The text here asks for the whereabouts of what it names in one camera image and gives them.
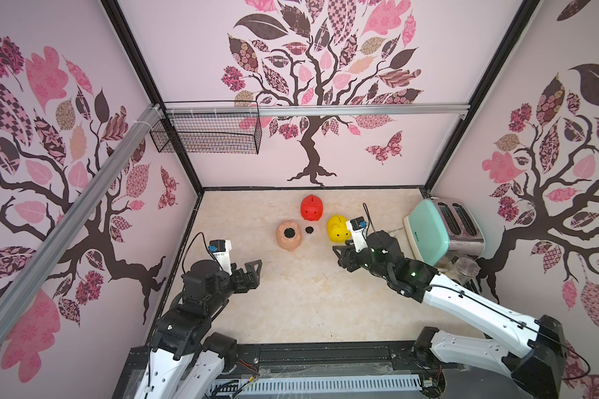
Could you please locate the red piggy bank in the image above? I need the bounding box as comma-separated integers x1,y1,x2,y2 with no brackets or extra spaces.
300,195,324,222

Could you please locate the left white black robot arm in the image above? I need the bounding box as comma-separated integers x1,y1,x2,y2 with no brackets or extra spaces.
134,259,262,398

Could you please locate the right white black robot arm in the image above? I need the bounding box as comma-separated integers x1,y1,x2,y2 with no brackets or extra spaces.
333,229,592,398

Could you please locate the yellow piggy bank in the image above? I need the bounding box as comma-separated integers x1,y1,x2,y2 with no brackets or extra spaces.
327,214,351,244

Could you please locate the mint green toaster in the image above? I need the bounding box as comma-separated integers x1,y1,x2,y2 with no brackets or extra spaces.
404,197,485,266

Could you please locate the glass jar black lid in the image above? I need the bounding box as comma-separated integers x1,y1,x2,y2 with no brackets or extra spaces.
452,257,480,285

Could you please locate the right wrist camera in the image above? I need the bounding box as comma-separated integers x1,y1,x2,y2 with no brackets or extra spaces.
346,216,368,253

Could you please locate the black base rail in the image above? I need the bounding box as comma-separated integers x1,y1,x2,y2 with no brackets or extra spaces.
124,341,430,372

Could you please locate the white cable duct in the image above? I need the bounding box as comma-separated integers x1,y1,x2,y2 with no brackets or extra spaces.
206,374,423,397

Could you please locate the black wire basket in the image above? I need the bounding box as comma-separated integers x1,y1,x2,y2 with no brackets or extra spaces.
150,100,263,155

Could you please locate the back aluminium rail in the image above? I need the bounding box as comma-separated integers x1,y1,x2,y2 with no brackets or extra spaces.
166,103,470,117

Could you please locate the aluminium rail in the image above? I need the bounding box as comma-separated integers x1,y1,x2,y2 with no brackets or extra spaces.
0,104,162,347
166,103,470,117

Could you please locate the left aluminium rail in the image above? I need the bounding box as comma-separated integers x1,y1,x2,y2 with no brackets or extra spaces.
0,104,162,347

